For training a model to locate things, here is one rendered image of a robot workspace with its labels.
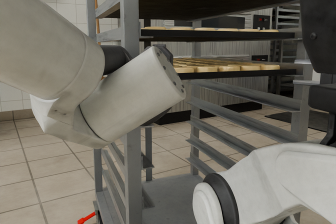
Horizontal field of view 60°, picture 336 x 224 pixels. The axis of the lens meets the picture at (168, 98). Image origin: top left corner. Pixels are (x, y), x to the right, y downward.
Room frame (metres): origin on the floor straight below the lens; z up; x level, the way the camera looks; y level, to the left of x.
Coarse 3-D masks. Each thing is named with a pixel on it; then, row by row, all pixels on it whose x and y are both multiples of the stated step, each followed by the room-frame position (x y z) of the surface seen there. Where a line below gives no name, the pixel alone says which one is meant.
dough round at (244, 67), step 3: (240, 66) 0.73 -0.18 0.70; (243, 66) 0.72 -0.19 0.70; (246, 66) 0.71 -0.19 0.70; (249, 66) 0.71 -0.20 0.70; (252, 66) 0.71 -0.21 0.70; (255, 66) 0.71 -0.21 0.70; (258, 66) 0.72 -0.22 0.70; (240, 69) 0.73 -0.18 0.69; (243, 69) 0.72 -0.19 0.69; (246, 69) 0.71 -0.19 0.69; (249, 69) 0.71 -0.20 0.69; (252, 69) 0.71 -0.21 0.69; (255, 69) 0.71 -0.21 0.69; (258, 69) 0.71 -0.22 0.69
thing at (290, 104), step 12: (192, 84) 1.24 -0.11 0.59; (204, 84) 1.20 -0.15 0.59; (216, 84) 1.11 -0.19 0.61; (228, 84) 1.03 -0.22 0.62; (240, 96) 0.93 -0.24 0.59; (252, 96) 0.90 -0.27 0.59; (264, 96) 0.85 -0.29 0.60; (276, 96) 0.80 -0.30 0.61; (288, 108) 0.74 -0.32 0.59; (300, 108) 0.72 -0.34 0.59
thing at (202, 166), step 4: (192, 156) 1.29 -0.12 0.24; (196, 156) 1.25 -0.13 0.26; (188, 160) 1.27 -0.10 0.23; (192, 160) 1.27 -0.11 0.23; (196, 160) 1.25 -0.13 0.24; (200, 160) 1.22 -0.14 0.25; (192, 164) 1.23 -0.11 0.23; (196, 164) 1.23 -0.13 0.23; (200, 164) 1.21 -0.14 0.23; (204, 164) 1.18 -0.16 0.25; (200, 168) 1.18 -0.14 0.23; (204, 168) 1.18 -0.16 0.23; (208, 168) 1.15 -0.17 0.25; (212, 168) 1.12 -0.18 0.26; (204, 172) 1.14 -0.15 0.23; (208, 172) 1.14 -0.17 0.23; (212, 172) 1.12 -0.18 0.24
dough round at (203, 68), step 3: (198, 66) 0.69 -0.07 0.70; (201, 66) 0.69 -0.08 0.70; (204, 66) 0.69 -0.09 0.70; (207, 66) 0.69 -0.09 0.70; (210, 66) 0.69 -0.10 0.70; (213, 66) 0.69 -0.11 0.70; (198, 69) 0.68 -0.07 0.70; (201, 69) 0.67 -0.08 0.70; (204, 69) 0.67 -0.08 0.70; (207, 69) 0.67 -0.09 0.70; (210, 69) 0.67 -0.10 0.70; (213, 69) 0.67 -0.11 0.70; (216, 69) 0.68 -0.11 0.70
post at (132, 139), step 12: (120, 0) 0.58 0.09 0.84; (132, 0) 0.57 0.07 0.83; (120, 12) 0.58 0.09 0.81; (132, 12) 0.57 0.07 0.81; (120, 24) 0.58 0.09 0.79; (132, 24) 0.57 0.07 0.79; (132, 36) 0.57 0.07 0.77; (132, 48) 0.57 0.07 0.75; (132, 132) 0.56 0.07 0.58; (132, 144) 0.56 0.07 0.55; (132, 156) 0.56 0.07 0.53; (132, 168) 0.56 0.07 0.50; (132, 180) 0.56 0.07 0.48; (132, 192) 0.56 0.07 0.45; (132, 204) 0.56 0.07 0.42; (132, 216) 0.56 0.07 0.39
